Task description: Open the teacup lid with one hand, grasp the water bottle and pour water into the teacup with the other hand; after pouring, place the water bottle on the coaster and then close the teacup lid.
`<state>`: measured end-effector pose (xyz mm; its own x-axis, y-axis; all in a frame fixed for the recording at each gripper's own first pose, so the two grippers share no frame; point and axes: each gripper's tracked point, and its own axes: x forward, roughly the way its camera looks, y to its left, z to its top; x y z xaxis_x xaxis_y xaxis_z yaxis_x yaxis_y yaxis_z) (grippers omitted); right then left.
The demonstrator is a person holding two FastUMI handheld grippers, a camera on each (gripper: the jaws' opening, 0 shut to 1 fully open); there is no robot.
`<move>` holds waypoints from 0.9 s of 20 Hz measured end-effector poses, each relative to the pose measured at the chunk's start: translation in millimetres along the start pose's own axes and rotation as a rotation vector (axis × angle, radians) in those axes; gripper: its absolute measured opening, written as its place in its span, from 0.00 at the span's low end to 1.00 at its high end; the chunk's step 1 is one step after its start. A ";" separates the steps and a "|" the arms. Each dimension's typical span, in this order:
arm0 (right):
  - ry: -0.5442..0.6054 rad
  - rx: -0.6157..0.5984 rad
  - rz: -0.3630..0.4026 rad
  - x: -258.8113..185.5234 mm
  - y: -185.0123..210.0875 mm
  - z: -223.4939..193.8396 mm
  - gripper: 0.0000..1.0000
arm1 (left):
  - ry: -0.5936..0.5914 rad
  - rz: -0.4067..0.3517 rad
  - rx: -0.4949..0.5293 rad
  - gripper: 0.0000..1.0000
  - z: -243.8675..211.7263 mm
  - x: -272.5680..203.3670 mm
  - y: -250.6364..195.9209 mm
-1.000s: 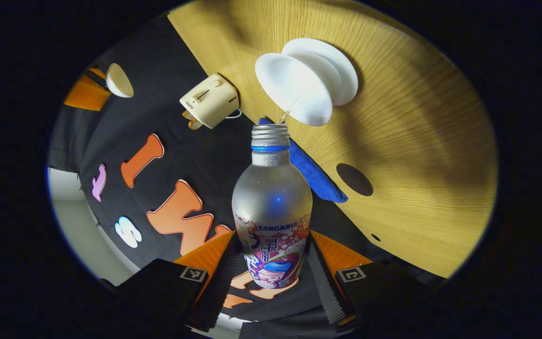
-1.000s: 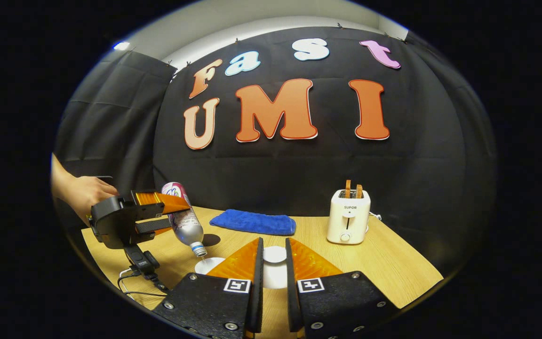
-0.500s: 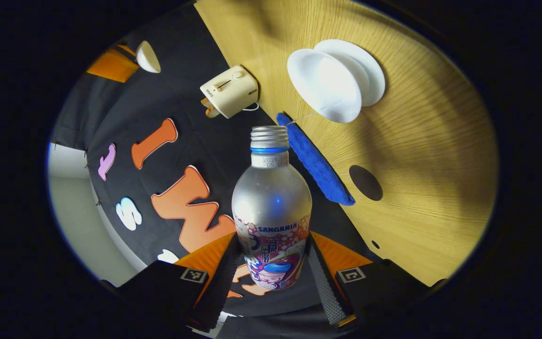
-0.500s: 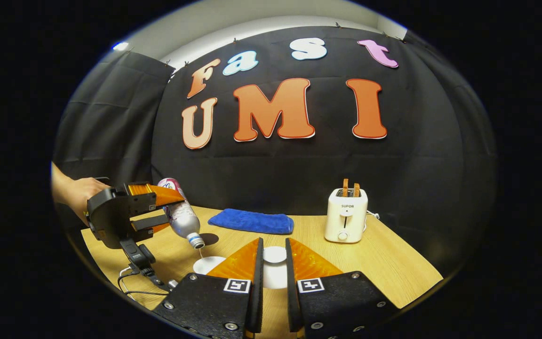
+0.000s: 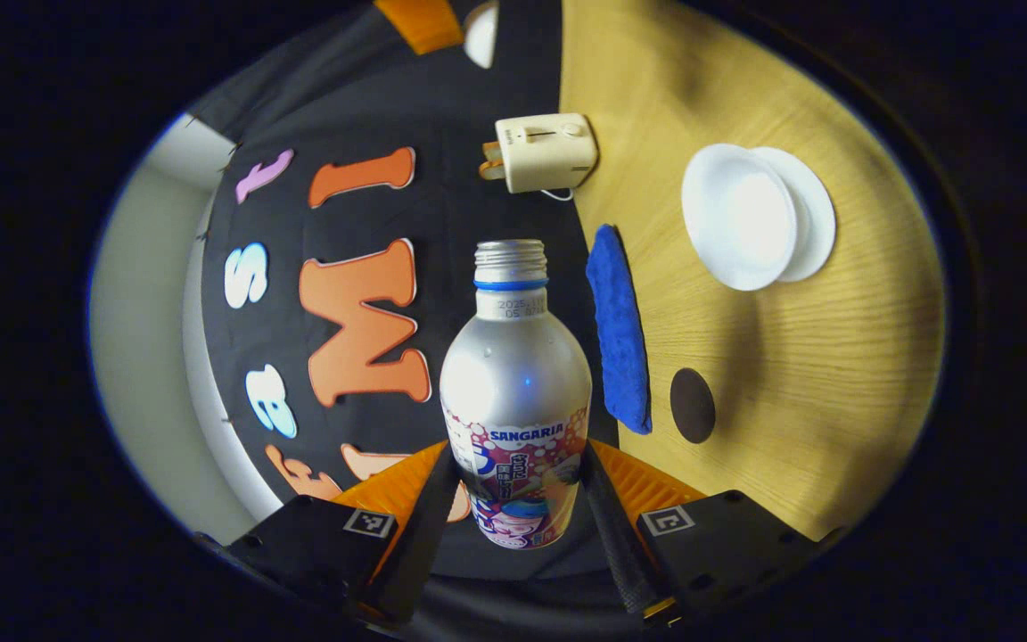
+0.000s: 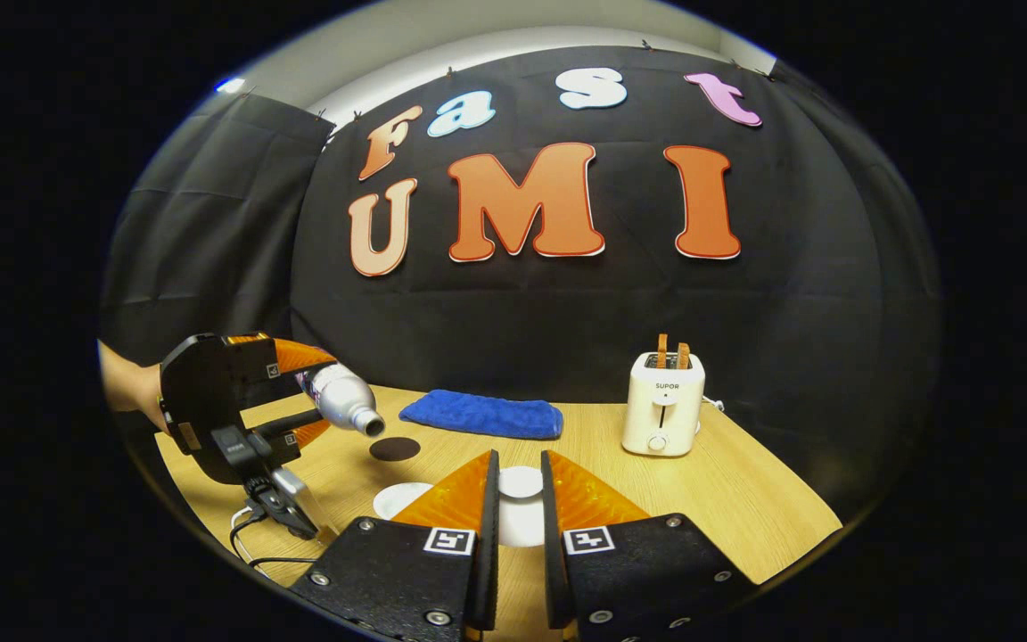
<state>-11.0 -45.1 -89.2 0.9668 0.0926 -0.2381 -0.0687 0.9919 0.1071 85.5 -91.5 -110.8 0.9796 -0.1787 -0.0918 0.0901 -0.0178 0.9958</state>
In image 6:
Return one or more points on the silver water bottle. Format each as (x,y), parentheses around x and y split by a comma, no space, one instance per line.
(340,397)

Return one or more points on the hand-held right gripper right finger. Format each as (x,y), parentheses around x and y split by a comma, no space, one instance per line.
(552,553)

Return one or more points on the blue towel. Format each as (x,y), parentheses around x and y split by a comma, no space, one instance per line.
(487,415)

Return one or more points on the toasted bread slice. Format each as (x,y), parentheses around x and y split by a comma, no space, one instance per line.
(683,355)
(661,349)

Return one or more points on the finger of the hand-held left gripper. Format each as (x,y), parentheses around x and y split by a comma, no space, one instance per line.
(310,434)
(299,355)

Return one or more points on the white teacup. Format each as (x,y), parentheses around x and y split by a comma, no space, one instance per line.
(399,499)

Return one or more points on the white toaster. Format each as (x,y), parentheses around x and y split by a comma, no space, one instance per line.
(663,410)

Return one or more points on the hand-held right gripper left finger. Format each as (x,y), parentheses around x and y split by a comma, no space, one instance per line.
(488,553)

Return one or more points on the dark round coaster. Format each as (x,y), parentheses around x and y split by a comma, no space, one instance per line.
(393,449)

